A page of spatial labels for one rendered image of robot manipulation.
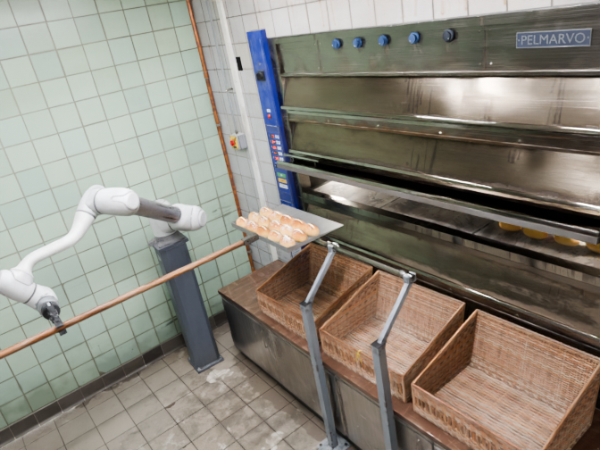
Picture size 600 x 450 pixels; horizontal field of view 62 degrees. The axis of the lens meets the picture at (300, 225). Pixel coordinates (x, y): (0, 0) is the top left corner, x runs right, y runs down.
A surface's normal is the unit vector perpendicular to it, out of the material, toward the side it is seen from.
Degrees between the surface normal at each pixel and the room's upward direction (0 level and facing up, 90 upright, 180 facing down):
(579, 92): 70
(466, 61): 90
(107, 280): 90
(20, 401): 90
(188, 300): 90
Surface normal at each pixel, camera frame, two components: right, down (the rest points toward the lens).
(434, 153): -0.79, 0.04
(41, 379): 0.60, 0.22
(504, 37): -0.78, 0.38
